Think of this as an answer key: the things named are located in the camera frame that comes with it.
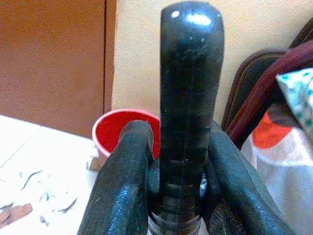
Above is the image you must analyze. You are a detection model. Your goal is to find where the dark curved litter strip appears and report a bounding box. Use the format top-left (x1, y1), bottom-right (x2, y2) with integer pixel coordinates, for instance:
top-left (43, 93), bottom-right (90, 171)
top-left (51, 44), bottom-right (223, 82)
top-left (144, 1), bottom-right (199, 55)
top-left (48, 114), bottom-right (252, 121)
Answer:
top-left (21, 169), bottom-right (44, 191)
top-left (58, 196), bottom-right (79, 213)

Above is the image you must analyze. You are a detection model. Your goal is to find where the red plastic cup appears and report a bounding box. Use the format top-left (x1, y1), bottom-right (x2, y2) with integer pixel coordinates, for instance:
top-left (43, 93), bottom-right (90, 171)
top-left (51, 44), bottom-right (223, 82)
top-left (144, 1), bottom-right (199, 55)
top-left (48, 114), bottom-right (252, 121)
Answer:
top-left (91, 108), bottom-right (161, 161)

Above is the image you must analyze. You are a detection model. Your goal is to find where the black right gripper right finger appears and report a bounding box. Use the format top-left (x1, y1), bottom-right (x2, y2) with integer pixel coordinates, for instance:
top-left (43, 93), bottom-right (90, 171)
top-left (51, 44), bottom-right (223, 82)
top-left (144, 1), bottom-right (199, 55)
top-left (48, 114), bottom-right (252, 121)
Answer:
top-left (204, 120), bottom-right (295, 235)

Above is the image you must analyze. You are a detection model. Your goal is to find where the white cloth with orange print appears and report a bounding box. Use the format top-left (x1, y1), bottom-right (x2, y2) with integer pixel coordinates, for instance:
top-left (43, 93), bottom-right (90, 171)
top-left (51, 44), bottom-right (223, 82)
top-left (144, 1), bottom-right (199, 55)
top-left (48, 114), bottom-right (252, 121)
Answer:
top-left (241, 107), bottom-right (313, 235)

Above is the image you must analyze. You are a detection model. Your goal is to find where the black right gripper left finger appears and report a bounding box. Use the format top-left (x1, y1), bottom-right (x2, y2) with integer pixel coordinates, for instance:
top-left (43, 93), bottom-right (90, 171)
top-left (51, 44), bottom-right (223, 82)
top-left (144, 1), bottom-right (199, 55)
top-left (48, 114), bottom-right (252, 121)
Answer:
top-left (77, 120), bottom-right (155, 235)

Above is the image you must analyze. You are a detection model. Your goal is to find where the dark chair with maroon trim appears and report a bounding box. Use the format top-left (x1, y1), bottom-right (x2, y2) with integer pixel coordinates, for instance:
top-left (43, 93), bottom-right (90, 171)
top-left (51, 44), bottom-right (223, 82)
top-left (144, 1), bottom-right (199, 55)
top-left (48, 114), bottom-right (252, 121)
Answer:
top-left (221, 18), bottom-right (313, 150)

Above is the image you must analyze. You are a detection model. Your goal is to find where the brown wooden door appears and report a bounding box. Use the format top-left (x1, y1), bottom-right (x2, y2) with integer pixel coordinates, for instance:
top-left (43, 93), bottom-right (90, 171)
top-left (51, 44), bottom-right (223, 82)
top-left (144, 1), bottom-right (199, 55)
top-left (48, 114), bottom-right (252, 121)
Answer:
top-left (0, 0), bottom-right (117, 138)

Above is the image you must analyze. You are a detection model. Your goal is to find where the brown cardboard scrap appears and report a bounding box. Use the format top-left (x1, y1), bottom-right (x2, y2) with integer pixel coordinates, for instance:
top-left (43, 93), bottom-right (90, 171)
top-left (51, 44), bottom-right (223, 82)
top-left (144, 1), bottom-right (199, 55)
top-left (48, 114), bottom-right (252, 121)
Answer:
top-left (86, 156), bottom-right (105, 171)

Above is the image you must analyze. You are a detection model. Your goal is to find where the brown paper scrap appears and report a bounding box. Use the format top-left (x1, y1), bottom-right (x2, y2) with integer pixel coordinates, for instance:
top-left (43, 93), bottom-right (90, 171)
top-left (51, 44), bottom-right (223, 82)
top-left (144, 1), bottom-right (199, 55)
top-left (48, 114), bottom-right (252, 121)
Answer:
top-left (0, 202), bottom-right (33, 225)

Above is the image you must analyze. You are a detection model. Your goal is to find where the white teal patterned cloth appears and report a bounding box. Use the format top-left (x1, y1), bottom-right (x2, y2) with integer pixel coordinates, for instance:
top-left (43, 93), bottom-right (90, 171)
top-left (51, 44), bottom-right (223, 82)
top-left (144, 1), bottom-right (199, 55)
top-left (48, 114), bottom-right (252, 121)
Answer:
top-left (276, 68), bottom-right (313, 138)

